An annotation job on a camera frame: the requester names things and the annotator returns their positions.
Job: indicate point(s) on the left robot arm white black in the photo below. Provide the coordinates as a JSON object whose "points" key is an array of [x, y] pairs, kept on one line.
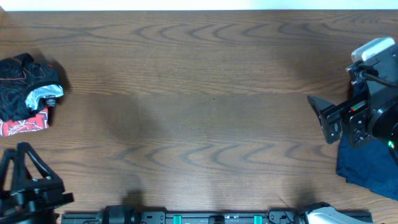
{"points": [[42, 217]]}

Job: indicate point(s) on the red folded printed t-shirt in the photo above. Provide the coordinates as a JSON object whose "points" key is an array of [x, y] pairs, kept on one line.
{"points": [[36, 123]]}

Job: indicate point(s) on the dark navy blue garment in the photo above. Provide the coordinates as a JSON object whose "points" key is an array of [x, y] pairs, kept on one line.
{"points": [[373, 166]]}

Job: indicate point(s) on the black cycling jersey orange lines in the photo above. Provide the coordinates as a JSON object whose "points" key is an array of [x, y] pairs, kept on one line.
{"points": [[27, 87]]}

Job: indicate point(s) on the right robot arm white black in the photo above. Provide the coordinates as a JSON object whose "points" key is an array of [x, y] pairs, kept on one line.
{"points": [[365, 125]]}

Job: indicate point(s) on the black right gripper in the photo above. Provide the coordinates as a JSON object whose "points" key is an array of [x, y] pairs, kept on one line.
{"points": [[357, 115]]}

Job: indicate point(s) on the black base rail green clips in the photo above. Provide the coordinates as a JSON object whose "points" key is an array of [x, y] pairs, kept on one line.
{"points": [[217, 218]]}

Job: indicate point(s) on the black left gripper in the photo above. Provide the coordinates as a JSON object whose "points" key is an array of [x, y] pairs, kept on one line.
{"points": [[35, 190]]}

